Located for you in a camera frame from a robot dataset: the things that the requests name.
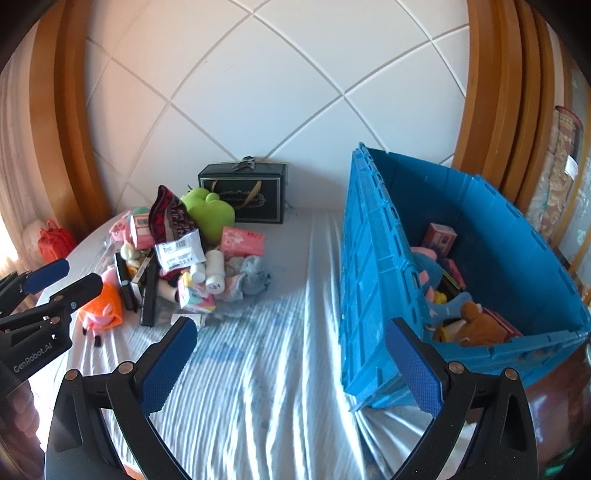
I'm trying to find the wooden frame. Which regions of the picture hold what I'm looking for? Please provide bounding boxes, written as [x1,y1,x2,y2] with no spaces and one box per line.
[30,0,116,232]
[450,0,568,217]

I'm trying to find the pink toy box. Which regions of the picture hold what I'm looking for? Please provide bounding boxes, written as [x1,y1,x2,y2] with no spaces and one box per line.
[422,223,458,256]

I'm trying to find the patterned fabric roll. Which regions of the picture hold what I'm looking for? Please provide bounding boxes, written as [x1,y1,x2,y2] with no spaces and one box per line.
[526,105,585,250]

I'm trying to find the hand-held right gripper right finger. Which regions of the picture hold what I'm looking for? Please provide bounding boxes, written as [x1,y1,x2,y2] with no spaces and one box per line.
[384,318,541,480]

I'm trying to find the orange dress pig plush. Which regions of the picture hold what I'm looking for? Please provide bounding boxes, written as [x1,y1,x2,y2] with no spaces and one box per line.
[76,265,124,347]

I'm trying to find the dark red knit sock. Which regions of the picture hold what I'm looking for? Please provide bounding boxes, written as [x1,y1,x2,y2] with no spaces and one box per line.
[148,185,200,243]

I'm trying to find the blue plastic crate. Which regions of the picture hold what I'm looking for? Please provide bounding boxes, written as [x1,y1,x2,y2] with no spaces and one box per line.
[339,142,591,414]

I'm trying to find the white labelled packet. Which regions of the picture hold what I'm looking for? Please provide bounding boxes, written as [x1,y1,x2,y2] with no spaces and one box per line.
[154,229,206,273]

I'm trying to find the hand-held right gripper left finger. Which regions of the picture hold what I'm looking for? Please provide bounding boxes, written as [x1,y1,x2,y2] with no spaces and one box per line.
[44,316,199,480]

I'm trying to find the brown teddy bear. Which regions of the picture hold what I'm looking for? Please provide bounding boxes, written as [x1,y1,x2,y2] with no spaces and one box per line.
[455,301,504,347]

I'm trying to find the black ribbed case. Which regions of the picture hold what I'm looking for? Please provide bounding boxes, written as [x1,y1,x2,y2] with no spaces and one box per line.
[115,251,139,312]

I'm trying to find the small pink pig plush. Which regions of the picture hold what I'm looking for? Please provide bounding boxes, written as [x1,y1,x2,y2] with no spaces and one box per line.
[108,217,132,243]

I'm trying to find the white plush toy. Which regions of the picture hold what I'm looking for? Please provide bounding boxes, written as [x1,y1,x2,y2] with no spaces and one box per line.
[121,242,153,268]

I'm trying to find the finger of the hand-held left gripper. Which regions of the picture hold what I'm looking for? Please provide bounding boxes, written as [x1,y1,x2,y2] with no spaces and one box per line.
[0,272,105,334]
[0,258,71,315]

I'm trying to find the green plush toy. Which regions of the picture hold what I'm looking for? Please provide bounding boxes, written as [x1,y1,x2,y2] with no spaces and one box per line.
[180,187,236,245]

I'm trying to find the red pink box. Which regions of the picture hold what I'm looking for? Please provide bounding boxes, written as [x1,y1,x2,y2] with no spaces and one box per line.
[480,308,525,342]

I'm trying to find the pastel coloured packet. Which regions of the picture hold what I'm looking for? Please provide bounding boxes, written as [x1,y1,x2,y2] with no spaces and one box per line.
[178,272,217,315]

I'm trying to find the blue plush toy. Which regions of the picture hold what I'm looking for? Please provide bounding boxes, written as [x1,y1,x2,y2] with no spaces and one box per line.
[411,247,472,324]

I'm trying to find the long green white box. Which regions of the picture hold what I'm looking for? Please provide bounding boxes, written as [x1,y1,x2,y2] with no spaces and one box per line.
[139,261,160,328]

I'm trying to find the light curtain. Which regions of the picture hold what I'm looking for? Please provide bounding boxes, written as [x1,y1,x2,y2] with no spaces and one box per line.
[0,60,42,278]

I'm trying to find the pink floral pack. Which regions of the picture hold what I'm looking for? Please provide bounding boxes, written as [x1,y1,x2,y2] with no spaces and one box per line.
[219,226,266,257]

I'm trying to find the pink white tissue pack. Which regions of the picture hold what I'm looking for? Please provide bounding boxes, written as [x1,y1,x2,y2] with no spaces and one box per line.
[129,213,155,250]

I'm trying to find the grey socks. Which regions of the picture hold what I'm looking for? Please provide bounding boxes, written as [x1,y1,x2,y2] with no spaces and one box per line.
[222,254,272,301]

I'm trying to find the red bag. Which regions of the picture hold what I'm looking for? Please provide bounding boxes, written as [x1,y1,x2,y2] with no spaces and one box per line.
[38,220,77,264]

